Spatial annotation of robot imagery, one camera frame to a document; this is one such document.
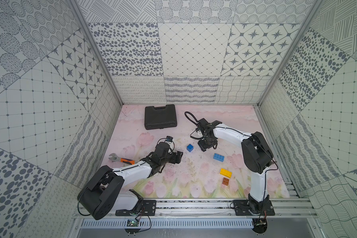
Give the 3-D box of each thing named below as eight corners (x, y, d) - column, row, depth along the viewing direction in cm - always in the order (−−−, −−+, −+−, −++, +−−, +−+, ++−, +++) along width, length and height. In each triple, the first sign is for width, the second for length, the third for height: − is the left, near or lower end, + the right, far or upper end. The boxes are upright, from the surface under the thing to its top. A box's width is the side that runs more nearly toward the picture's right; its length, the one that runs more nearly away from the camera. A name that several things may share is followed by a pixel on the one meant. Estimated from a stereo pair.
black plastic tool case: (145, 131, 105) (143, 126, 101) (146, 111, 118) (145, 106, 114) (177, 128, 107) (177, 123, 103) (175, 108, 120) (175, 104, 116)
